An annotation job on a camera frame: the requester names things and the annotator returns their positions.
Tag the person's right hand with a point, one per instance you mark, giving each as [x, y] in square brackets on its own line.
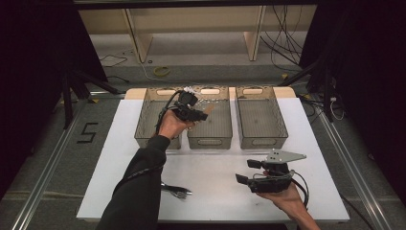
[288, 199]

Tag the white table sheet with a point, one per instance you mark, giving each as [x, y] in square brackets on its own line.
[217, 206]

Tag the black metal stand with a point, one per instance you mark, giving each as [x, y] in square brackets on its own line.
[67, 102]
[327, 96]

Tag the black curtain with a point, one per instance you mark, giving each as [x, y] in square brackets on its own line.
[376, 80]
[32, 64]

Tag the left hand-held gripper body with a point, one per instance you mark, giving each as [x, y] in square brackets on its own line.
[188, 99]

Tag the yellow tape roll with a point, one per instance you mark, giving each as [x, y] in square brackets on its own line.
[155, 73]

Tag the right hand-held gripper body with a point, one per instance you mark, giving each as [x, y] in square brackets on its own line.
[284, 156]

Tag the aluminium floor rail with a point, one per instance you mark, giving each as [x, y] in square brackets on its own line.
[48, 169]
[354, 175]

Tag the person's left hand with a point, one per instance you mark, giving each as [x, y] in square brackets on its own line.
[170, 124]

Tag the clear grey plastic basket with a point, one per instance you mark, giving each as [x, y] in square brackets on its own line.
[260, 123]
[147, 121]
[214, 129]

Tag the beige wooden desk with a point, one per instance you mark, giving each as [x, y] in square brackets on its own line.
[191, 19]

